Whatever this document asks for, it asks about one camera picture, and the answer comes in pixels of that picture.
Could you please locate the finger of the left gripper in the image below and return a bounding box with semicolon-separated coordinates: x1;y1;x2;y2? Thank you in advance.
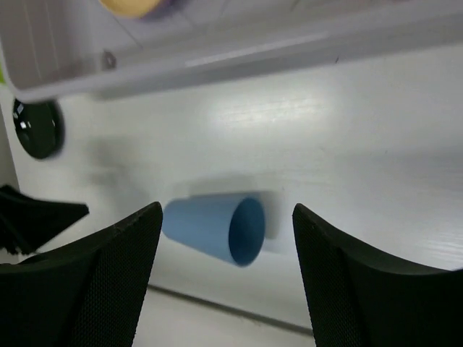
1;185;89;255

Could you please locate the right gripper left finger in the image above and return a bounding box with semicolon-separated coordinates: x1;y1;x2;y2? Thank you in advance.
1;202;163;346

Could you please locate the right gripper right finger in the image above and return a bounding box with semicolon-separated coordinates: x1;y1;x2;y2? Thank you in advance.
292;203;462;346

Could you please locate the blue plastic cup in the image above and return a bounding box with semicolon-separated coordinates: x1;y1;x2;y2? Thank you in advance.
162;194;266;267

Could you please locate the cream yellow plastic plate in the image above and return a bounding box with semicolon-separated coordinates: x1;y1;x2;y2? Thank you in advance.
99;0;163;19

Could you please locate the lavender plastic bin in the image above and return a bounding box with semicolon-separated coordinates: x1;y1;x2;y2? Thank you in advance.
1;1;462;102

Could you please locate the black glossy plate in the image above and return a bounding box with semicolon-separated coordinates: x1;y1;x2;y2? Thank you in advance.
12;98;65;160

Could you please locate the lime green plate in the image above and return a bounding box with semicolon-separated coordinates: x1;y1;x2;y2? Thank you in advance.
0;63;6;85

